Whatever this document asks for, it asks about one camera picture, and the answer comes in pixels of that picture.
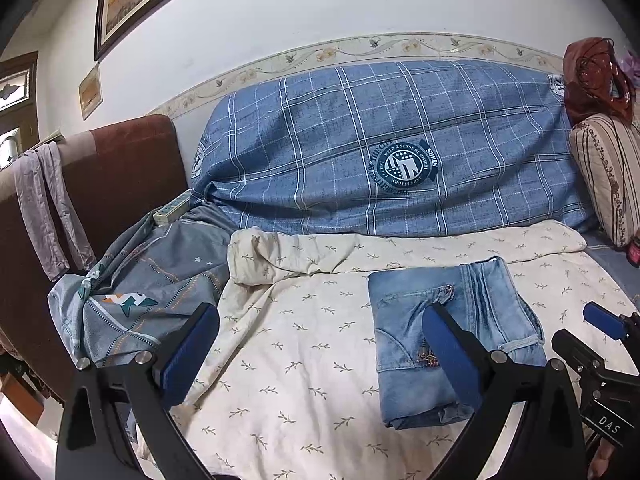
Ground cream leaf-print blanket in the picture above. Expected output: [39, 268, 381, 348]
[135, 220, 640, 480]

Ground blue plaid quilt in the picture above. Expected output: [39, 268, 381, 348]
[189, 59, 598, 238]

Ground grey patterned duvet cover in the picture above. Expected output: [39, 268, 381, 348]
[47, 202, 233, 368]

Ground wooden furniture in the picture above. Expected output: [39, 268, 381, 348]
[0, 370, 46, 426]

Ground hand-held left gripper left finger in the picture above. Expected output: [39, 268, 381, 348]
[55, 302, 221, 480]

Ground red-brown scarf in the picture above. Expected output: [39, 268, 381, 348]
[562, 36, 637, 123]

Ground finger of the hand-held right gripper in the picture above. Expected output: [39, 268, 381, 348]
[551, 328, 609, 377]
[582, 301, 640, 345]

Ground cream power strip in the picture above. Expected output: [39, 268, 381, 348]
[152, 191, 192, 226]

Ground purple cloth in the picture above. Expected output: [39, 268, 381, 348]
[617, 50, 640, 81]

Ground striped floral pillow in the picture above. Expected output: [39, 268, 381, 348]
[569, 112, 640, 248]

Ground small framed picture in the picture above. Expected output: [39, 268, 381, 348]
[77, 64, 103, 121]

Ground blue bed sheet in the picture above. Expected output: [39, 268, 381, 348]
[582, 230, 640, 311]

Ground lilac hanging cloth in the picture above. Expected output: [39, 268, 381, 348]
[12, 142, 97, 282]

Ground light blue denim pants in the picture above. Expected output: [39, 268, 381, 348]
[368, 256, 548, 431]

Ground wooden door with glass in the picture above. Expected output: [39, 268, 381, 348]
[0, 51, 40, 171]

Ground brown headboard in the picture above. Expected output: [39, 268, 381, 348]
[0, 114, 190, 406]

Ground person's right hand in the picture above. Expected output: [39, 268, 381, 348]
[587, 439, 619, 480]

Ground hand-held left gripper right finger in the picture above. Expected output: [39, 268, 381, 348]
[421, 303, 587, 480]

